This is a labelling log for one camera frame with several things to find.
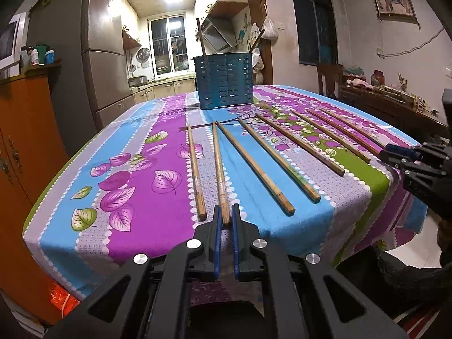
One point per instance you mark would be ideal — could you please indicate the dark window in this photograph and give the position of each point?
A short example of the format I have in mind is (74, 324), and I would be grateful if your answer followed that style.
(316, 32)

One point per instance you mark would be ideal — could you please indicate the kitchen window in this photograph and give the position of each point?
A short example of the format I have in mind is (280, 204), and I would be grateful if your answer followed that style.
(168, 44)

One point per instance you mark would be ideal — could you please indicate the floral striped tablecloth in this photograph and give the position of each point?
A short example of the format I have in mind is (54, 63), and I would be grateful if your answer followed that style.
(301, 167)

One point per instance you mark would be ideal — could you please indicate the wooden chair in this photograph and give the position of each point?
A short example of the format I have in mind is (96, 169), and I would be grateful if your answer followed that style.
(329, 78)

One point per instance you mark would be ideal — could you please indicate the white microwave oven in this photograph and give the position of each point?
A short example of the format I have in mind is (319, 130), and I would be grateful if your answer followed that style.
(13, 38)

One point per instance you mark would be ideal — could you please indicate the range hood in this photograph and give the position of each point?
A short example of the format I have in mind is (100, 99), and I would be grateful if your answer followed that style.
(219, 33)

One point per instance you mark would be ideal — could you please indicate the orange wooden cabinet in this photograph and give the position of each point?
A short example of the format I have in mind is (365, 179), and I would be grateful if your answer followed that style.
(32, 153)

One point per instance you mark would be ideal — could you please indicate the dark wooden side table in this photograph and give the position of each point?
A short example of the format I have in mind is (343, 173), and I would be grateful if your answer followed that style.
(408, 112)

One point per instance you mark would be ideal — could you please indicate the chopstick in holder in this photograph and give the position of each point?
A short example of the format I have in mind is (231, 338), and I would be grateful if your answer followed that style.
(256, 41)
(200, 36)

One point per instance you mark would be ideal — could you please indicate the chopstick in holder right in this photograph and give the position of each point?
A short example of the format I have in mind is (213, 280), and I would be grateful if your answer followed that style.
(256, 41)

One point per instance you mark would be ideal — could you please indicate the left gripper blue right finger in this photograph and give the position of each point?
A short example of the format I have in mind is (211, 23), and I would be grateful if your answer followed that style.
(236, 219)

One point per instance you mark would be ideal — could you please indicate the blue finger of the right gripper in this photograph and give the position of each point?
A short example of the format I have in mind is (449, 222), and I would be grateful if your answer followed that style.
(393, 159)
(404, 152)

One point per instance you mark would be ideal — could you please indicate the chopstick in holder left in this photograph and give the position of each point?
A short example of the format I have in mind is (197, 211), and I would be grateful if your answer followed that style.
(200, 36)

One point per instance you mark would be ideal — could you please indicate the blue perforated utensil holder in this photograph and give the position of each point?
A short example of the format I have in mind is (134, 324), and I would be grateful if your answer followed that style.
(224, 80)

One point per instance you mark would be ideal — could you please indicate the kitchen counter cabinets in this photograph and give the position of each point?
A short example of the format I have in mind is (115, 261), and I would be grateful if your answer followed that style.
(163, 88)

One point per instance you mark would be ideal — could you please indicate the framed elephant picture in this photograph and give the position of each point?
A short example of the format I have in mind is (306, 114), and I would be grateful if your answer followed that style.
(396, 10)

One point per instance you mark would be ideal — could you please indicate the white plastic bag hanging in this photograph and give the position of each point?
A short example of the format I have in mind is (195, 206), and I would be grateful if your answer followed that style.
(270, 30)

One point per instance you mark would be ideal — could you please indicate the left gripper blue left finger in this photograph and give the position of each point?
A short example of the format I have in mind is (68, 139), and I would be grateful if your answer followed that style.
(217, 221)

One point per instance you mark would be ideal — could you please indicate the wooden chopstick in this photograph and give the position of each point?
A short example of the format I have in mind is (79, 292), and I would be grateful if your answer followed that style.
(346, 132)
(355, 127)
(312, 194)
(277, 194)
(335, 137)
(199, 197)
(330, 164)
(220, 177)

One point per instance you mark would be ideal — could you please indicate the silver refrigerator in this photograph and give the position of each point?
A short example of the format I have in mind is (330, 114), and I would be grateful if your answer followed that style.
(90, 88)

